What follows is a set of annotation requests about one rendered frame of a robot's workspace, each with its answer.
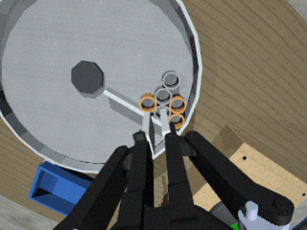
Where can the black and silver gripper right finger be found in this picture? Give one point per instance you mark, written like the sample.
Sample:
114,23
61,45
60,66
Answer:
253,205

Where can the blue square tray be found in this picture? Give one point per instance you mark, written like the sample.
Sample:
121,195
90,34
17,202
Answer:
58,188

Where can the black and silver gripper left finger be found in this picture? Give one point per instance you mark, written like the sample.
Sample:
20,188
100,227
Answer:
96,207

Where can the bronze bushing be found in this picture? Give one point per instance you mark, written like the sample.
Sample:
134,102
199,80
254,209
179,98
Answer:
143,107
180,109
180,123

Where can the grey metal bushing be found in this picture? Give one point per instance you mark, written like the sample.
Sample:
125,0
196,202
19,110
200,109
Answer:
157,116
162,102
174,86

